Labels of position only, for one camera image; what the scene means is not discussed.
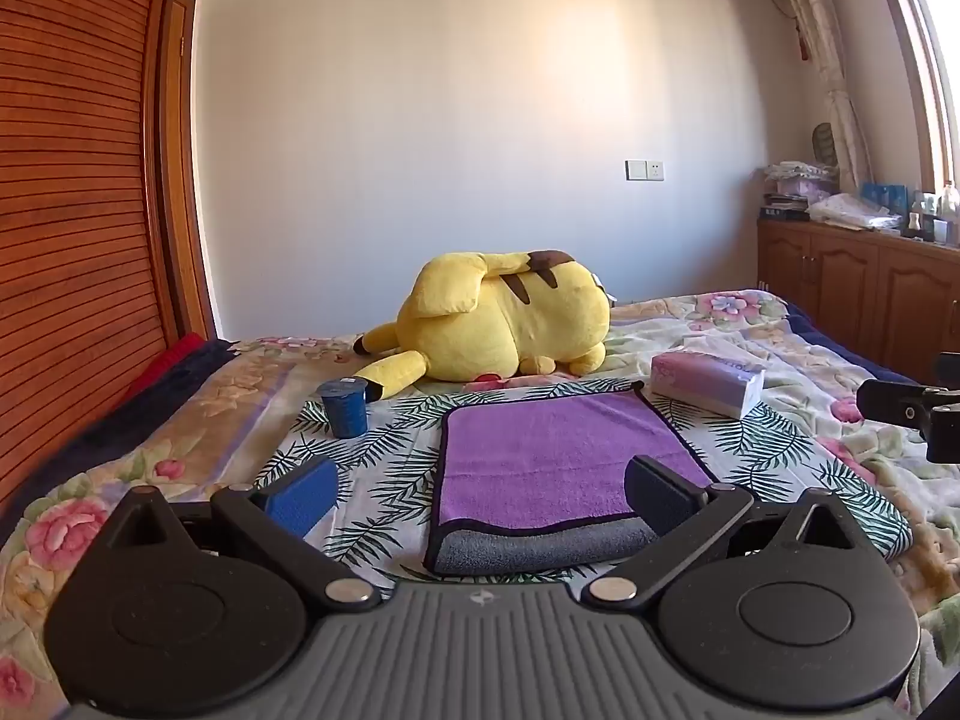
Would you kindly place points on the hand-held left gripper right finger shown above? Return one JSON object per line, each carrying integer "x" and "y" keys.
{"x": 654, "y": 496}

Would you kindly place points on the yellow plush toy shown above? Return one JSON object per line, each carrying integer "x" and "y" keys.
{"x": 510, "y": 315}

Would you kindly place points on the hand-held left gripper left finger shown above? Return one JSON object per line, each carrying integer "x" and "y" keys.
{"x": 300, "y": 496}

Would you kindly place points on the stack of boxes and books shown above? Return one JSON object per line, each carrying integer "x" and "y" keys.
{"x": 795, "y": 191}

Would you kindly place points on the floral beige curtain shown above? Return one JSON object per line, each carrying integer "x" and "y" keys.
{"x": 829, "y": 52}

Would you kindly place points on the leaf print cloth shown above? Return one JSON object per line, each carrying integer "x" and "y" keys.
{"x": 390, "y": 465}

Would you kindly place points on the white wall socket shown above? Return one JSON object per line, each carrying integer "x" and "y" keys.
{"x": 645, "y": 170}

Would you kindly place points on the red cloth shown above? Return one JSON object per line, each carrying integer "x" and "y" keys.
{"x": 169, "y": 360}

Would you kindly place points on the pink tissue pack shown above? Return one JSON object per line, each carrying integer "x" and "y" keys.
{"x": 705, "y": 382}

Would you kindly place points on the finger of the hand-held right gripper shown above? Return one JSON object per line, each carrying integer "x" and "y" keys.
{"x": 892, "y": 397}

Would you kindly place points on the dark blue blanket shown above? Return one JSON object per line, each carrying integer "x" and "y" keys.
{"x": 112, "y": 427}

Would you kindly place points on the purple towel with grey underside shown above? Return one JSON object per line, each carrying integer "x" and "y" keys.
{"x": 555, "y": 450}

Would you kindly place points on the wooden louvered wardrobe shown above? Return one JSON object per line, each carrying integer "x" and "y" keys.
{"x": 67, "y": 202}

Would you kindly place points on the blue box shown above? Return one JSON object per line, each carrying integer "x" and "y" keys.
{"x": 885, "y": 196}

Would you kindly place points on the wooden framed window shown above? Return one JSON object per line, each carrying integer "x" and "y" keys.
{"x": 930, "y": 52}

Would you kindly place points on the wooden cabinet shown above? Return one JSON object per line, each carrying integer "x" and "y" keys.
{"x": 847, "y": 285}

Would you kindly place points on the clear plastic bottle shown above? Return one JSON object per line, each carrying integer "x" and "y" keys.
{"x": 949, "y": 210}

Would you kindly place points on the blue cup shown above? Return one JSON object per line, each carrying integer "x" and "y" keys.
{"x": 345, "y": 412}

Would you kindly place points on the white plastic bag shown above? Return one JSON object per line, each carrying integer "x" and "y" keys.
{"x": 851, "y": 210}

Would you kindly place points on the wooden door frame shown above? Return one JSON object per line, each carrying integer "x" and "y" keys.
{"x": 184, "y": 165}

